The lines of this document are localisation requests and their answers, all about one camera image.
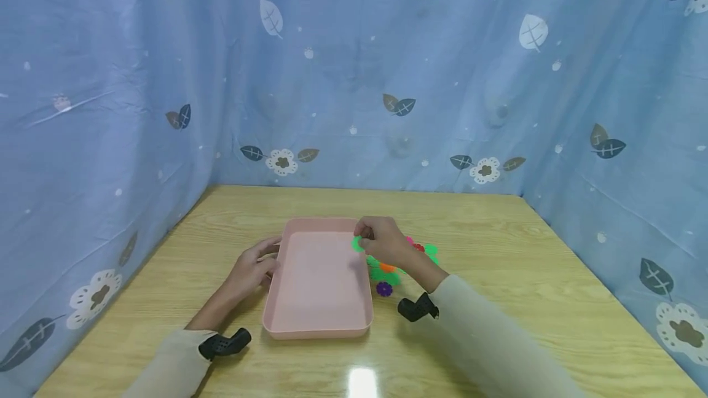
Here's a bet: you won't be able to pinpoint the person's left hand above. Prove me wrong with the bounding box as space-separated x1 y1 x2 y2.
222 235 283 305

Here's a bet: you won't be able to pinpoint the person's right hand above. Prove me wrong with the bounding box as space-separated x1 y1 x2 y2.
354 216 415 270

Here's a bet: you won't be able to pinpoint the pink rectangular tray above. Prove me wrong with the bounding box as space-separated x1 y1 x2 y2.
262 217 375 341

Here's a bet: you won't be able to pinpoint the pile of colourful flower pieces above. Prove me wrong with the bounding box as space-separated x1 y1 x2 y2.
365 236 440 298

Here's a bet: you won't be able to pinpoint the person's right forearm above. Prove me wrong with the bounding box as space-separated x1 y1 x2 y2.
401 249 588 398

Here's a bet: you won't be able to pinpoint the person's left forearm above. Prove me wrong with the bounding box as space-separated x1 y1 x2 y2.
122 287 242 398

